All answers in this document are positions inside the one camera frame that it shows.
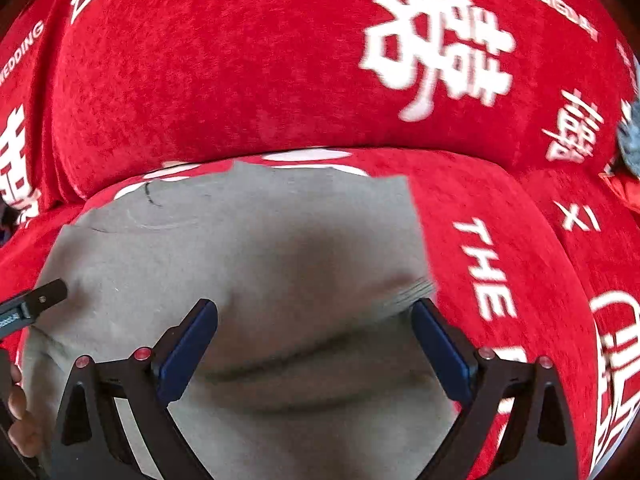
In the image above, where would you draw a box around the grey knitted item right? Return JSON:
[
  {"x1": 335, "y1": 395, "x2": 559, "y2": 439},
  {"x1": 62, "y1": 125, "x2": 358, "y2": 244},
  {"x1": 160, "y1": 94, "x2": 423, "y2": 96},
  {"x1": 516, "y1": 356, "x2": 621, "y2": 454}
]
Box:
[{"x1": 616, "y1": 101, "x2": 640, "y2": 178}]

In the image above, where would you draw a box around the grey knit garment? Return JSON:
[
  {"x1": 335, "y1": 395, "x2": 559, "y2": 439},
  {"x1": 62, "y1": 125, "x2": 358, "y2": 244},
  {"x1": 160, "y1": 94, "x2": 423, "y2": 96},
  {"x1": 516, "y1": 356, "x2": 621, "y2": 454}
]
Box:
[{"x1": 23, "y1": 163, "x2": 454, "y2": 479}]

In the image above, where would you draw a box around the red wedding sofa cover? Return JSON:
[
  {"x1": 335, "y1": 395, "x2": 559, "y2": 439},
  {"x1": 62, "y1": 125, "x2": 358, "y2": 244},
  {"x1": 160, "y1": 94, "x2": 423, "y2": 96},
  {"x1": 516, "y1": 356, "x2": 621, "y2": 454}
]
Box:
[{"x1": 1, "y1": 0, "x2": 639, "y2": 479}]

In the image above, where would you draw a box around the person's left hand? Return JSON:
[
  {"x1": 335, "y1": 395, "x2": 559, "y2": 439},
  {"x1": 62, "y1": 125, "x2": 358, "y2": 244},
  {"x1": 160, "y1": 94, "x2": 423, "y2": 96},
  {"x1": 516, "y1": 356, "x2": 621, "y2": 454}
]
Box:
[{"x1": 8, "y1": 364, "x2": 43, "y2": 458}]

